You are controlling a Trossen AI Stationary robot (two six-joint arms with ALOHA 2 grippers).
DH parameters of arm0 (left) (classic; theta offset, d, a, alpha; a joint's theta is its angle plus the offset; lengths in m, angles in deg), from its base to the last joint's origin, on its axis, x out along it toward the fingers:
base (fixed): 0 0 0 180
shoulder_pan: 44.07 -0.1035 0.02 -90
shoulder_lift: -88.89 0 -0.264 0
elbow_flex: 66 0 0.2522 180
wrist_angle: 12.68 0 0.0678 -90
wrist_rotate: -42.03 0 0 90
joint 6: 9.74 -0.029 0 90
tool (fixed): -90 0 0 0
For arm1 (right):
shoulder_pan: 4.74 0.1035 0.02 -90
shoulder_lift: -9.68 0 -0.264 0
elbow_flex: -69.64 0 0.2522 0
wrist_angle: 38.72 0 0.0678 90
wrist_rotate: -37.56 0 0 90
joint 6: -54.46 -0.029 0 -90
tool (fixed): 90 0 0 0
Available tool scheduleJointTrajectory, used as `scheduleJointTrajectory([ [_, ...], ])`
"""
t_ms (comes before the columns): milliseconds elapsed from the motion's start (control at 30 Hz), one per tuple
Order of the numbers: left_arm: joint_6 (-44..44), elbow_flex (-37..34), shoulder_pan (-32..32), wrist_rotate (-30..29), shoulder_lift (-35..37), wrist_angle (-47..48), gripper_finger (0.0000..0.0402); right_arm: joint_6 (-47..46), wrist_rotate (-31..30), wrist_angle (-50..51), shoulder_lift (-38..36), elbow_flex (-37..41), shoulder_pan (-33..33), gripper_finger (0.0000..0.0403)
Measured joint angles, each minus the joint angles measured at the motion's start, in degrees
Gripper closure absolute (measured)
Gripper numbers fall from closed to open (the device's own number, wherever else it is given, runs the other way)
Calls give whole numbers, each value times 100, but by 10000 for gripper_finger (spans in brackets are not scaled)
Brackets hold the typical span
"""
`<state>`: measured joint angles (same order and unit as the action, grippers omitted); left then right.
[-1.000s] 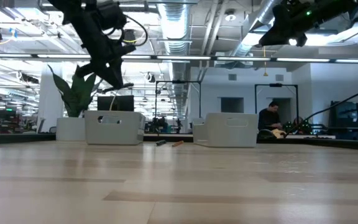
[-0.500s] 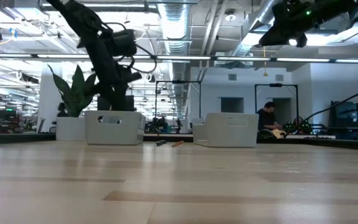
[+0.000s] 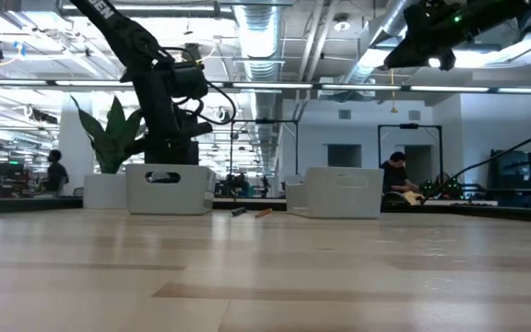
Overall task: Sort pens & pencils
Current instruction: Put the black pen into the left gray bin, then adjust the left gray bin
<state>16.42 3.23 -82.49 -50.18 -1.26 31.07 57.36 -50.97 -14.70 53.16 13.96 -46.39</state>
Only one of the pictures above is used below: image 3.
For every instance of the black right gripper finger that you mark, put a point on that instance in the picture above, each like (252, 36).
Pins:
(408, 57)

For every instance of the light grey plastic bin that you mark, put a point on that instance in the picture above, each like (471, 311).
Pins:
(187, 196)
(339, 203)

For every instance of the black pen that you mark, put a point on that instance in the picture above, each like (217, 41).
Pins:
(239, 211)

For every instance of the orange pencil with eraser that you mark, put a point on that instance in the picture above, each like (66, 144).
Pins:
(263, 212)

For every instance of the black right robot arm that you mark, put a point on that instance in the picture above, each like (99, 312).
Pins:
(514, 9)

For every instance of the black background robot arm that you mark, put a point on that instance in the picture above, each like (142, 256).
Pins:
(240, 184)
(450, 188)

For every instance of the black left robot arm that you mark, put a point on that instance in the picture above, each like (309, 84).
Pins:
(127, 34)

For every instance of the white plant pot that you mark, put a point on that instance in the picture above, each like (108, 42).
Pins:
(104, 191)

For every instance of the green snake plant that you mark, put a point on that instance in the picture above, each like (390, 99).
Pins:
(109, 143)

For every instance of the person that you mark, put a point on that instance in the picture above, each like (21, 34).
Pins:
(394, 175)
(56, 175)

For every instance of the long ceiling light bar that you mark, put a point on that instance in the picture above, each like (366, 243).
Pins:
(270, 85)

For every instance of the beige cloth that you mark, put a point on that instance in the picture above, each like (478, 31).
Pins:
(414, 198)

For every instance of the black equipment cart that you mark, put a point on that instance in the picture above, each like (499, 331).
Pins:
(521, 175)

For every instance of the silver spiral air duct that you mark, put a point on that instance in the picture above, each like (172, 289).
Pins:
(258, 37)
(362, 69)

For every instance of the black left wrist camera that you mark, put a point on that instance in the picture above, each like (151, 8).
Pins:
(191, 80)

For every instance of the black frame stand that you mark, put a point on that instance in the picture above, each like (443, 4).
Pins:
(408, 125)
(265, 121)

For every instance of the black aluminium table frame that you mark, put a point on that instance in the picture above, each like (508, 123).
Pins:
(39, 204)

